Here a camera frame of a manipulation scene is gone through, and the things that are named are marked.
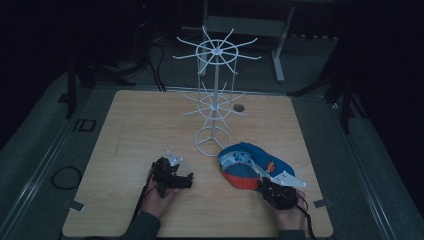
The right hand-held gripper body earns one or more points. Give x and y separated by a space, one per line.
283 195

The black rectangular floor bracket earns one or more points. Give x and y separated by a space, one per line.
86 125

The black tripod stand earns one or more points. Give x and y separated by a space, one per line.
71 86
346 100

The grey table grommet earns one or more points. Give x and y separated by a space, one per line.
238 107

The grey tape piece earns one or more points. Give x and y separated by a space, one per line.
322 203
77 205

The person's left hand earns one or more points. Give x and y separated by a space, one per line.
156 203

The person's right hand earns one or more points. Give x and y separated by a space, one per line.
290 218

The blue and orange cap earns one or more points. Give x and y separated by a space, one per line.
248 173

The white metal table frame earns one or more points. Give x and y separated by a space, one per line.
246 26

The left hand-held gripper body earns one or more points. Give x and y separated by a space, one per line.
165 173

